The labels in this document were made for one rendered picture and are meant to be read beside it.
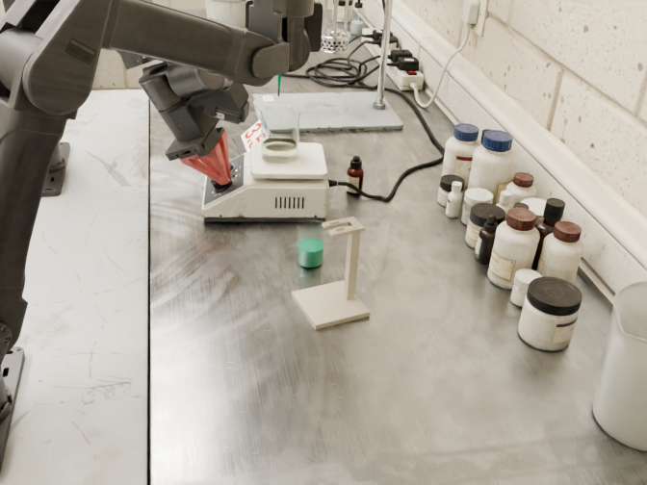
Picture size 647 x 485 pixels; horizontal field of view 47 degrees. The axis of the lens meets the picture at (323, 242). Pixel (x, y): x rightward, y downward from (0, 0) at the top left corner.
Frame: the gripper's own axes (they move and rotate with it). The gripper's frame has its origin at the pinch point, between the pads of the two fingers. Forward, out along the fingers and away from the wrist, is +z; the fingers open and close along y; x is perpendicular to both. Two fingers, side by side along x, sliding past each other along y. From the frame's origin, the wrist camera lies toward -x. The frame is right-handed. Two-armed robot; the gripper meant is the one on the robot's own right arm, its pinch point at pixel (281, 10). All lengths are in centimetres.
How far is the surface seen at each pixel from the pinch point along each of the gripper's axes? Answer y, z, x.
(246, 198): 4.7, -5.6, 27.8
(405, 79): -32, 57, 28
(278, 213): -0.3, -5.6, 30.3
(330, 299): -6.7, -27.1, 31.8
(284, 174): -1.0, -5.1, 23.8
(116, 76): 67, 237, 91
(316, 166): -6.2, -2.6, 23.5
